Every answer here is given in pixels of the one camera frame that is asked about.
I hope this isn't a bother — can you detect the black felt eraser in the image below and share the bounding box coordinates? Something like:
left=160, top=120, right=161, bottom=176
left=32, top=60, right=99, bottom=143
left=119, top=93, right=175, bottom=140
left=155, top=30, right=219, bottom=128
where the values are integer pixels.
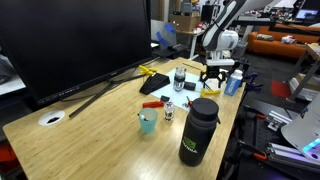
left=183, top=81, right=197, bottom=92

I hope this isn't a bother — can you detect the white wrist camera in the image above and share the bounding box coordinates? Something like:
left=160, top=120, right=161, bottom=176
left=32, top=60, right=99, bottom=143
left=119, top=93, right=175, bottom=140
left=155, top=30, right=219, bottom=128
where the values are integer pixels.
left=205, top=58, right=236, bottom=67

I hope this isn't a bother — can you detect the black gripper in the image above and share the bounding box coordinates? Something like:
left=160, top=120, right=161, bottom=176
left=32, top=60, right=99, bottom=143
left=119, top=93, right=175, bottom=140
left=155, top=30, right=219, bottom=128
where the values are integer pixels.
left=199, top=64, right=228, bottom=90

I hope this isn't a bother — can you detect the white desk cable grommet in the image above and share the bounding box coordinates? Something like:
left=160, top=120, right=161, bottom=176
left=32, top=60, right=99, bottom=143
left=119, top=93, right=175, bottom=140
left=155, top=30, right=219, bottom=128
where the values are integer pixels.
left=37, top=109, right=66, bottom=127

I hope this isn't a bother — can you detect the teal plastic cup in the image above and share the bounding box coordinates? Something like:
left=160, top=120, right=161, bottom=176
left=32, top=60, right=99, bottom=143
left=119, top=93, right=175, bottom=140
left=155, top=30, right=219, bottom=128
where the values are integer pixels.
left=137, top=107, right=159, bottom=135

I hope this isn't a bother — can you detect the red floor mat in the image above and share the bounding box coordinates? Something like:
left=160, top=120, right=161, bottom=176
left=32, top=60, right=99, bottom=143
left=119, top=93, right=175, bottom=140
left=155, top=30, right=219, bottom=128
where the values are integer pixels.
left=270, top=79, right=292, bottom=100

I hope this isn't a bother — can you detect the tall clear glass bottle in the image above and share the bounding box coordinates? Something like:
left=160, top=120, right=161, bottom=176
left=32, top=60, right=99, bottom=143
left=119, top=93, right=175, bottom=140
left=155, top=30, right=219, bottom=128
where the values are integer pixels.
left=173, top=65, right=187, bottom=93

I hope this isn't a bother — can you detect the black clamp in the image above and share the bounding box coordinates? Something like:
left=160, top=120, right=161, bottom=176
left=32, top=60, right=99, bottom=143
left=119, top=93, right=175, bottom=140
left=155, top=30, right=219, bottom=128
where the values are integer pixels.
left=229, top=57, right=252, bottom=79

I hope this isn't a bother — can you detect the orange sofa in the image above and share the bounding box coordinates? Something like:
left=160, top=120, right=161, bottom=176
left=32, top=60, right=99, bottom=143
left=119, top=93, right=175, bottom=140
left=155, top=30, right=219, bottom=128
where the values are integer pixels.
left=246, top=22, right=320, bottom=61

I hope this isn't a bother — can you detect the white board with blue tape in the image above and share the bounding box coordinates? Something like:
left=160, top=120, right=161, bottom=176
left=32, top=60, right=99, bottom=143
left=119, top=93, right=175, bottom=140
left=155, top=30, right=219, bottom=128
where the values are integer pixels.
left=150, top=19, right=178, bottom=50

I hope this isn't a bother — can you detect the black wedge tool holder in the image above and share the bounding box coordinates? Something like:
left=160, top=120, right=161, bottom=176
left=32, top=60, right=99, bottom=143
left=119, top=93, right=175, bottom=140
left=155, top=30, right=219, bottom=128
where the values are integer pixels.
left=138, top=72, right=171, bottom=96

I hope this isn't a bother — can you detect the blue clamp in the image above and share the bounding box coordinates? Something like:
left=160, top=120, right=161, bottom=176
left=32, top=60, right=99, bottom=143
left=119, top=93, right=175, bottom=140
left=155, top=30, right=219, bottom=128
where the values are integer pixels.
left=242, top=72, right=264, bottom=94

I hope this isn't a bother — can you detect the white paper mat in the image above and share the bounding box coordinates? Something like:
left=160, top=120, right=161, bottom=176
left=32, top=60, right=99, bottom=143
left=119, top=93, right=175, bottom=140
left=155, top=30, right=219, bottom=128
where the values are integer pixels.
left=149, top=67, right=212, bottom=112

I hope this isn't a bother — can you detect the small clear glass jar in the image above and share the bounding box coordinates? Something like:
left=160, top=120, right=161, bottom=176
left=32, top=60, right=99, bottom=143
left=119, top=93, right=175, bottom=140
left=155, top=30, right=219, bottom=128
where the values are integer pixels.
left=163, top=101, right=176, bottom=122

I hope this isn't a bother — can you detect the black monitor stand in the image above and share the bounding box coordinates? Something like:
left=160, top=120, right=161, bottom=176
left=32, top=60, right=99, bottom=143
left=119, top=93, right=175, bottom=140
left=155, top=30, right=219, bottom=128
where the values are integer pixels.
left=59, top=56, right=161, bottom=119

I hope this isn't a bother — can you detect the grey white machine housing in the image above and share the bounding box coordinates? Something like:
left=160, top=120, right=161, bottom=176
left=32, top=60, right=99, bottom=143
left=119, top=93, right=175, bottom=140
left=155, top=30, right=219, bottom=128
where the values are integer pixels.
left=280, top=93, right=320, bottom=163

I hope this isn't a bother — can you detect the short aluminium bracket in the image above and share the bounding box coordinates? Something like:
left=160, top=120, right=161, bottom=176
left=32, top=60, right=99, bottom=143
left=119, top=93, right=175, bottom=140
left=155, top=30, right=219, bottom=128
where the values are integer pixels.
left=266, top=109, right=291, bottom=132

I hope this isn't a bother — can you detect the black water bottle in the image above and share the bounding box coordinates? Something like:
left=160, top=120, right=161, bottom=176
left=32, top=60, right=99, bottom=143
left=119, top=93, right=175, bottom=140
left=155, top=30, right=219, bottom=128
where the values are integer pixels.
left=178, top=97, right=222, bottom=168

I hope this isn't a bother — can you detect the large yellow handled tool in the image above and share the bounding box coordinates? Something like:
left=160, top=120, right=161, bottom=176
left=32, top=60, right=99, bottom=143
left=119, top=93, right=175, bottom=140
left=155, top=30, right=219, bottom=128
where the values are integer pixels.
left=203, top=89, right=222, bottom=97

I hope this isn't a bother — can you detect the cardboard box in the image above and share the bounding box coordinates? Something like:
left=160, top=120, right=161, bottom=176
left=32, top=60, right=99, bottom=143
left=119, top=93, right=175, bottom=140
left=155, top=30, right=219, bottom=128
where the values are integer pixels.
left=169, top=13, right=203, bottom=33

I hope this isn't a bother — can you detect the blue and white carton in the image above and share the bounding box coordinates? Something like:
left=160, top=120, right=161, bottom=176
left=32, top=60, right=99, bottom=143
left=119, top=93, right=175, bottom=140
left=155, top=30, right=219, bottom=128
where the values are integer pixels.
left=223, top=68, right=245, bottom=97

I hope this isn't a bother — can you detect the long aluminium extrusion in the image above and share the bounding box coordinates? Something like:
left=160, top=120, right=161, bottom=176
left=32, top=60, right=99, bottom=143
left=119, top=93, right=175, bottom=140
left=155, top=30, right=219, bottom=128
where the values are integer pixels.
left=266, top=141, right=320, bottom=168

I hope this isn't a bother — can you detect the large black computer monitor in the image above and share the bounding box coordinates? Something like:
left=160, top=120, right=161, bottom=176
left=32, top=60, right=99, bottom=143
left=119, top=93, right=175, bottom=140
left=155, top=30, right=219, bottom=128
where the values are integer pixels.
left=0, top=0, right=154, bottom=107

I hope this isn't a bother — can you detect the laptop screen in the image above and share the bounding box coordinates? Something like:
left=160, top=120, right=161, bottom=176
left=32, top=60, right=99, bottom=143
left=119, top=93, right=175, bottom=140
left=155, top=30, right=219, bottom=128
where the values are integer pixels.
left=294, top=8, right=320, bottom=22

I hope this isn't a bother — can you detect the red screwdriver with key ring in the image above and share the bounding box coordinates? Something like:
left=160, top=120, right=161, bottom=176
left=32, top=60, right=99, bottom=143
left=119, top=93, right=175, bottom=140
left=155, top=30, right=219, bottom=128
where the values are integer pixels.
left=181, top=95, right=195, bottom=109

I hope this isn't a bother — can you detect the thin rod with yellow end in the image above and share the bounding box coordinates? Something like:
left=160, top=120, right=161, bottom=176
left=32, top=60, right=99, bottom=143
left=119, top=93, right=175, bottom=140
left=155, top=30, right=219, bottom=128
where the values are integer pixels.
left=181, top=62, right=203, bottom=71

